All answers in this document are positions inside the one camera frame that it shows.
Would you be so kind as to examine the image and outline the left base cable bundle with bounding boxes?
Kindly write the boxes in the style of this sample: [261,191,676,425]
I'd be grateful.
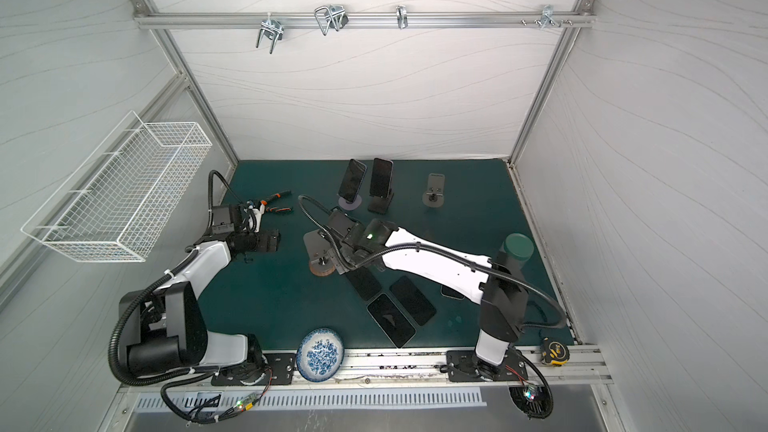
[158,365,274,425]

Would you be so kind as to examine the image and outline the grey stand back right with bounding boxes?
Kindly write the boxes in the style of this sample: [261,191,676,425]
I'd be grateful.
[422,173,445,208]

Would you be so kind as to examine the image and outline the black phone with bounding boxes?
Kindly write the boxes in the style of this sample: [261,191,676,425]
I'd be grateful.
[338,159,367,203]
[369,158,393,198]
[389,276,437,326]
[440,285,464,300]
[344,268,382,303]
[367,293,416,348]

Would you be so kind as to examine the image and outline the blue white patterned plate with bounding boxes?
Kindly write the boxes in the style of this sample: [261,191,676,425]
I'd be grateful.
[296,328,345,382]

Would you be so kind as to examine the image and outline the metal clamp left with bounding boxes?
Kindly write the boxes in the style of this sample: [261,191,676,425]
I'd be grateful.
[256,16,284,54]

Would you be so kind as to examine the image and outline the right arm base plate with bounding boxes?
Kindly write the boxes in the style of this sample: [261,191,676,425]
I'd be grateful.
[441,348,529,382]

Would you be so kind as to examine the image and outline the white vent grille strip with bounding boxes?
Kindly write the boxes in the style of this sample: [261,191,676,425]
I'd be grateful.
[169,387,487,414]

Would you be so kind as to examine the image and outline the orange handled pliers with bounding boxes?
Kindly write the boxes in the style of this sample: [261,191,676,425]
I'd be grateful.
[258,190,293,214]

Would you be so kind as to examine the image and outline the metal clamp centre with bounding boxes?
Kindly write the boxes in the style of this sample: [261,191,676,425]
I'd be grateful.
[314,4,349,36]

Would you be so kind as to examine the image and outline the black stand back centre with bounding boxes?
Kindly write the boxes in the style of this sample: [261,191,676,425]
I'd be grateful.
[367,191,394,215]

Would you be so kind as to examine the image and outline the aluminium crossbar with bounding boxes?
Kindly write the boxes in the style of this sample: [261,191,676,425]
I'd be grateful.
[134,9,597,30]

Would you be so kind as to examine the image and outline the purple stand back left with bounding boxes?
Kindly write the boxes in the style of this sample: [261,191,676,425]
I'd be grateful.
[338,194,362,211]

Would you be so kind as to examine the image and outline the white wire basket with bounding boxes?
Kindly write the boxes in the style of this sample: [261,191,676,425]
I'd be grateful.
[20,111,212,263]

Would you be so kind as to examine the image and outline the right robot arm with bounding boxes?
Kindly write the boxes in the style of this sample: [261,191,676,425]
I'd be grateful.
[298,195,567,381]

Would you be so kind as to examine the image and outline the yellow black tape measure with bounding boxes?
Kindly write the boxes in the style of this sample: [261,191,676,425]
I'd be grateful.
[540,337,571,367]

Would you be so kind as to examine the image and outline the metal bracket right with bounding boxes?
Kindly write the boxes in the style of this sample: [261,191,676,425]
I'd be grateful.
[520,5,573,30]

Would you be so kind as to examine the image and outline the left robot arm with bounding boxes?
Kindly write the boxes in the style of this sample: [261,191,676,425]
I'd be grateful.
[107,191,290,386]

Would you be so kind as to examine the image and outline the green lidded jar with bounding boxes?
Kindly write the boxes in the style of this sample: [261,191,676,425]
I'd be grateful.
[500,233,535,268]

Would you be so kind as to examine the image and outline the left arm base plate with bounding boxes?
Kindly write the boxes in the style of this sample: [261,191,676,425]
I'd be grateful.
[211,353,295,387]

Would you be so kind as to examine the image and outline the metal clamp small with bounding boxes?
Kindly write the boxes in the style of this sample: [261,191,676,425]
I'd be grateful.
[395,5,408,30]

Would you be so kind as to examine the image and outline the wooden base phone stand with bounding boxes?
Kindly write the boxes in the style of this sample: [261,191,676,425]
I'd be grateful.
[303,230,336,277]

